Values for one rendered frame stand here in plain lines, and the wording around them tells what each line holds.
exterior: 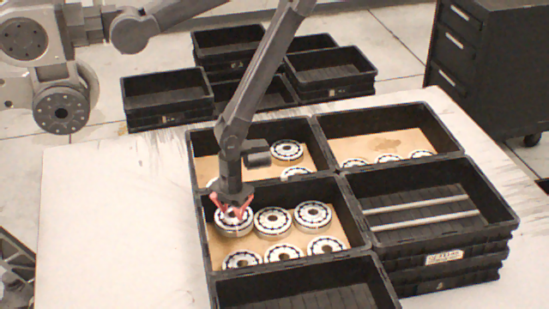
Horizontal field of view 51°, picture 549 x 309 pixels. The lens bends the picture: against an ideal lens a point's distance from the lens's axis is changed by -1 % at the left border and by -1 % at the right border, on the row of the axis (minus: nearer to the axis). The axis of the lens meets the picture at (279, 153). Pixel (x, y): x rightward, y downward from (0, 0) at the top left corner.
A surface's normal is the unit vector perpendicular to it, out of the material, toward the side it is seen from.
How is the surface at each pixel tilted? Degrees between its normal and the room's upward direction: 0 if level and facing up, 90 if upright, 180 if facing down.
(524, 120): 90
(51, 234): 0
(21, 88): 90
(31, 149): 0
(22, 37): 90
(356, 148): 0
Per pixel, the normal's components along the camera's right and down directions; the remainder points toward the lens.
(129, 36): 0.28, 0.47
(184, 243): 0.00, -0.80
